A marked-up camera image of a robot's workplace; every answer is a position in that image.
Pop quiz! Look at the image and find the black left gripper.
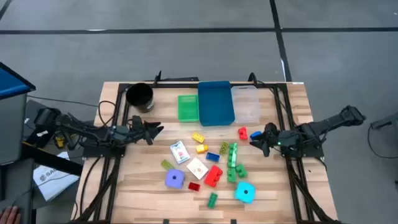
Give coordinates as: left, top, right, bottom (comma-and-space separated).
127, 114, 165, 146

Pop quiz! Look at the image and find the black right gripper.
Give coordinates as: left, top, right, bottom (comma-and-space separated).
249, 122, 282, 157

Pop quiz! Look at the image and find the long green toy brick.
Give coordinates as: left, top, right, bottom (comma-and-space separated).
227, 142, 239, 169

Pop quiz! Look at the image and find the black round cup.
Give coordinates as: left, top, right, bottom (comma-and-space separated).
125, 82, 155, 113

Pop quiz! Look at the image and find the green plastic basket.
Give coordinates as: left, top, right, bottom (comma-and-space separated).
177, 94, 200, 123

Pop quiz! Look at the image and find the cyan foam die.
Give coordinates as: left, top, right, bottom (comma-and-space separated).
233, 181, 257, 205

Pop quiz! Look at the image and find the purple foam die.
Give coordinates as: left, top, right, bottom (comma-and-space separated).
164, 169, 186, 190

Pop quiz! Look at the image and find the large red toy brick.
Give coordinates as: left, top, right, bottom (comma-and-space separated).
203, 164, 224, 189

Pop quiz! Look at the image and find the red white playing card box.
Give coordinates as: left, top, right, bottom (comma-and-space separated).
185, 157, 210, 180

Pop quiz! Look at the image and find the dark green toy brick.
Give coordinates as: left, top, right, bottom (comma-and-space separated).
207, 192, 219, 209

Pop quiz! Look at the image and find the lime flat toy brick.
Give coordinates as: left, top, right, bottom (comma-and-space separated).
160, 159, 175, 171

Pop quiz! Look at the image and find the clear plastic bin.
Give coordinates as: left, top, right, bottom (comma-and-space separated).
230, 85, 261, 124

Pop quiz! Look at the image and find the blue plastic bin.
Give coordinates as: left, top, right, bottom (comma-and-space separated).
197, 80, 236, 127

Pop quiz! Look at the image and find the white printed paper sheet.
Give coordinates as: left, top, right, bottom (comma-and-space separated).
32, 151, 81, 202

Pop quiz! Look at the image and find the grey equipment piece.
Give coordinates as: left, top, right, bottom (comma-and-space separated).
371, 112, 398, 130

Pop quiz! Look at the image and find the black side desk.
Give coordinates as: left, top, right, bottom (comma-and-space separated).
0, 142, 85, 224

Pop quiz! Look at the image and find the grey monitor blue screen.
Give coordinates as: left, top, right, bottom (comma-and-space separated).
0, 62, 37, 166

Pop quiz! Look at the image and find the person's hand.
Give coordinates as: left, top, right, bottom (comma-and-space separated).
0, 205, 22, 224

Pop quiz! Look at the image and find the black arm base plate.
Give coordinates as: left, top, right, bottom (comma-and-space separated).
281, 142, 324, 159
83, 144, 127, 159

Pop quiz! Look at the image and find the black floor cable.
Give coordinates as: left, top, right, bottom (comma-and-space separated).
368, 123, 398, 159

